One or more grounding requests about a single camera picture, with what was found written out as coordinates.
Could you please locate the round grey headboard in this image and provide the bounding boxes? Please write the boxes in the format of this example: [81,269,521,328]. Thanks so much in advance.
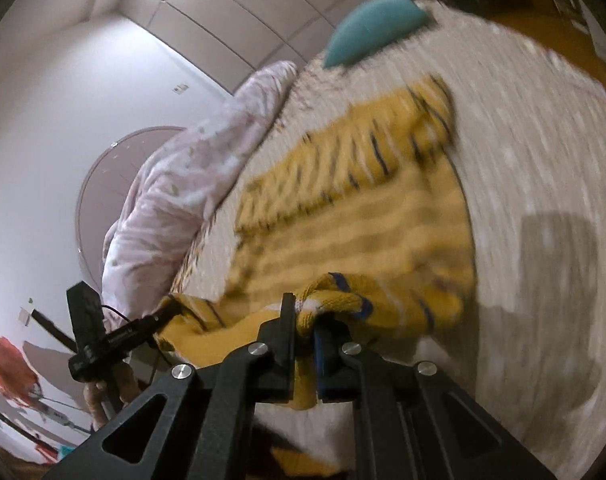
[75,126,181,292]

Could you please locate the yellow blue striped sweater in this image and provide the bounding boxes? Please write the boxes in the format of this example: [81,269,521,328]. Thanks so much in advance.
[154,74,480,478]

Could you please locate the pink floral blanket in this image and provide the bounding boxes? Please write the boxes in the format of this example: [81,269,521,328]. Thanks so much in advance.
[101,61,298,318]

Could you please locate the red cloth on wall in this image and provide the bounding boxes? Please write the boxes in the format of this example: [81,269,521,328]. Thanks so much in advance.
[0,337,41,408]

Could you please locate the person's left hand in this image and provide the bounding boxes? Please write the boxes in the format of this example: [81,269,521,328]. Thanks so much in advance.
[84,363,141,430]

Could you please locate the white wardrobe doors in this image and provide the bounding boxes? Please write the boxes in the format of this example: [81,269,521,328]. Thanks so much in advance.
[120,0,368,92]

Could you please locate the beige dotted quilted bedspread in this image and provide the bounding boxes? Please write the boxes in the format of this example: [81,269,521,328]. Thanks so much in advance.
[169,0,606,480]

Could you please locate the teal pillow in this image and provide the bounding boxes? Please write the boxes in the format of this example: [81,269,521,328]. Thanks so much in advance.
[324,0,430,68]

